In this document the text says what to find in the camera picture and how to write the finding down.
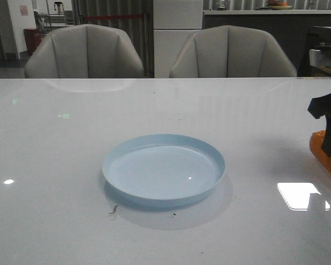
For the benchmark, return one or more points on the orange corn cob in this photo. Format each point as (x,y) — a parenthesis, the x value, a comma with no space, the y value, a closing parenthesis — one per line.
(315,143)

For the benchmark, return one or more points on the light blue round plate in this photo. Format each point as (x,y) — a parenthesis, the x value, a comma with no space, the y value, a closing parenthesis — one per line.
(164,170)

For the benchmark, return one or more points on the grey counter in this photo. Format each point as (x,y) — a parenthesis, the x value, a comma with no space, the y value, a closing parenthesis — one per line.
(296,31)

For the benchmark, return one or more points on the grey chair right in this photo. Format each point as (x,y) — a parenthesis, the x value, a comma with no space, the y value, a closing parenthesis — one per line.
(231,52)

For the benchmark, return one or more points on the grey chair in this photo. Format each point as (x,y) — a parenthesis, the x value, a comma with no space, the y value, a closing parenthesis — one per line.
(85,51)
(231,52)

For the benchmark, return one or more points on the fruit bowl on counter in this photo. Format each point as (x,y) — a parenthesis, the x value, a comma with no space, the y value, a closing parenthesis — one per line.
(278,5)

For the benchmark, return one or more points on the white cabinet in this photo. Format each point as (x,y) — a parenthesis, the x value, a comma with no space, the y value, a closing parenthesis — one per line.
(173,22)

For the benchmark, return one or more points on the grey chair left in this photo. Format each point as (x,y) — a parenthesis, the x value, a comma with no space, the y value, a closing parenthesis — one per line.
(85,51)

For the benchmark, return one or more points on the red bin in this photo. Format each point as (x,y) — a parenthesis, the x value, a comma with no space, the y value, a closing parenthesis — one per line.
(32,39)

